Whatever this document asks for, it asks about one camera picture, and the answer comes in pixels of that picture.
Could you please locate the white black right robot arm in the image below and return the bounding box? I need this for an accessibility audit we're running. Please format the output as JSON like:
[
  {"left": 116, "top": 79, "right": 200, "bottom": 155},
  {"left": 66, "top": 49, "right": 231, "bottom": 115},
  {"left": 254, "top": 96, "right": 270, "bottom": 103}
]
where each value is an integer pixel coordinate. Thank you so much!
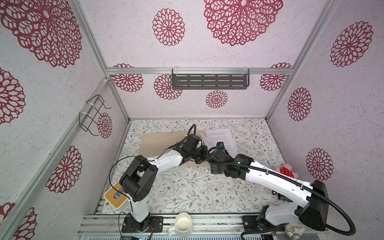
[{"left": 205, "top": 147, "right": 329, "bottom": 231}]

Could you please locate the white wooden-top tissue box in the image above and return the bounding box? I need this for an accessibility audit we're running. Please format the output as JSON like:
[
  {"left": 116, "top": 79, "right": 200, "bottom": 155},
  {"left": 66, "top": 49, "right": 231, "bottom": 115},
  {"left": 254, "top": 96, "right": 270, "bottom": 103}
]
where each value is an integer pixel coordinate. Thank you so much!
[{"left": 104, "top": 181, "right": 130, "bottom": 211}]

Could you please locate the white ceramic mug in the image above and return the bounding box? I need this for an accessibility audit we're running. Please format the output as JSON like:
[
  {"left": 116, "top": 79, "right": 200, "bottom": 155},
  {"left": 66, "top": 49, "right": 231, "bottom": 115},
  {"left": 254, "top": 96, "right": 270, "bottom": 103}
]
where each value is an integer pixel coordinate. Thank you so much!
[{"left": 167, "top": 213, "right": 193, "bottom": 238}]

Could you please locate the beige manila folder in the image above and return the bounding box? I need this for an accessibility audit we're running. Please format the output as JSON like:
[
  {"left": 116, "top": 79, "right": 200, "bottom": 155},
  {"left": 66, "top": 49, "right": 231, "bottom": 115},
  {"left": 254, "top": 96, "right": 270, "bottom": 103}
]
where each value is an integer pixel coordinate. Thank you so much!
[{"left": 137, "top": 130, "right": 209, "bottom": 168}]

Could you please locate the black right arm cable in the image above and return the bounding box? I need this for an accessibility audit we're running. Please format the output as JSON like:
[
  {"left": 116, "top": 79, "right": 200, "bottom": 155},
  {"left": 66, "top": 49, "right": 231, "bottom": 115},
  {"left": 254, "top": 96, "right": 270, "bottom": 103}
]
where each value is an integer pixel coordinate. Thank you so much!
[{"left": 205, "top": 146, "right": 357, "bottom": 237}]

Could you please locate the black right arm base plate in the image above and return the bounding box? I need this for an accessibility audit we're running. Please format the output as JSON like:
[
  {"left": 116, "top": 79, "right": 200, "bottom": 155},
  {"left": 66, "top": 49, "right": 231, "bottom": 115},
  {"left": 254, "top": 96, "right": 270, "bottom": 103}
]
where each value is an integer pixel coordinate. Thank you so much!
[{"left": 242, "top": 205, "right": 285, "bottom": 233}]

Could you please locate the black wire wall rack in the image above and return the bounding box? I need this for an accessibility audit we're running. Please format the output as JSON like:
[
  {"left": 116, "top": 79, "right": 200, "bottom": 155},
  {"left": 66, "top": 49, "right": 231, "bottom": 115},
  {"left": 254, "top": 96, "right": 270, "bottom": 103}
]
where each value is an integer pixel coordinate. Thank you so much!
[{"left": 78, "top": 95, "right": 113, "bottom": 139}]

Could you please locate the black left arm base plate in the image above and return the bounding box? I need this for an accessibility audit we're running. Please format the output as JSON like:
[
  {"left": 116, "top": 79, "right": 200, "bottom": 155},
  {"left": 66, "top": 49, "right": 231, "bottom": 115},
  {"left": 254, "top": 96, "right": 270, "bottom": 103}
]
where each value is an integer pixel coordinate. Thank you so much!
[{"left": 121, "top": 214, "right": 164, "bottom": 234}]

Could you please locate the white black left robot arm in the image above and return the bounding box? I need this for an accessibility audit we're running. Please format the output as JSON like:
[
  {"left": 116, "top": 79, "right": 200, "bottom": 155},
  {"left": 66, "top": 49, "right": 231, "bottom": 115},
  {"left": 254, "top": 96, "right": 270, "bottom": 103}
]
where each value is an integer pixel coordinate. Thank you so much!
[{"left": 119, "top": 134, "right": 206, "bottom": 224}]

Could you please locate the grey slotted wall shelf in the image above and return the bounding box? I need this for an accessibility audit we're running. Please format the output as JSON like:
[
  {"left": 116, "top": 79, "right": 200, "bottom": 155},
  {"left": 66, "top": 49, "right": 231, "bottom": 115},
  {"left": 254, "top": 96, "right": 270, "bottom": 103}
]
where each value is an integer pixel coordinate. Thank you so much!
[{"left": 171, "top": 69, "right": 250, "bottom": 90}]

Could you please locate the pink pig plush toy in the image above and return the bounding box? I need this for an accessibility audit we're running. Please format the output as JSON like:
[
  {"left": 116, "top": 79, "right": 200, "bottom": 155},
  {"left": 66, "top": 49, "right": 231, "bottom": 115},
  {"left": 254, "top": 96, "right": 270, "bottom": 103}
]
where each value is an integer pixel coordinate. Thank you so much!
[{"left": 275, "top": 164, "right": 299, "bottom": 179}]

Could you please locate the white printed text sheet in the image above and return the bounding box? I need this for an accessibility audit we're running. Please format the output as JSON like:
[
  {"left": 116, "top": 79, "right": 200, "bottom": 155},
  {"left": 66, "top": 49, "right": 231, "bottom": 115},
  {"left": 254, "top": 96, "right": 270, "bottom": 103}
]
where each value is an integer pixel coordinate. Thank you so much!
[{"left": 202, "top": 129, "right": 238, "bottom": 157}]

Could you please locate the marbled patterned cup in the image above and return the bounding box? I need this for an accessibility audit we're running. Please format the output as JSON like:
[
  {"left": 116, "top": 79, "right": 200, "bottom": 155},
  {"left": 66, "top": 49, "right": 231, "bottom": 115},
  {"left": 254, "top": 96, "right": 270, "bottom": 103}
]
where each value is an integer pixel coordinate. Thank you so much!
[{"left": 285, "top": 223, "right": 308, "bottom": 240}]

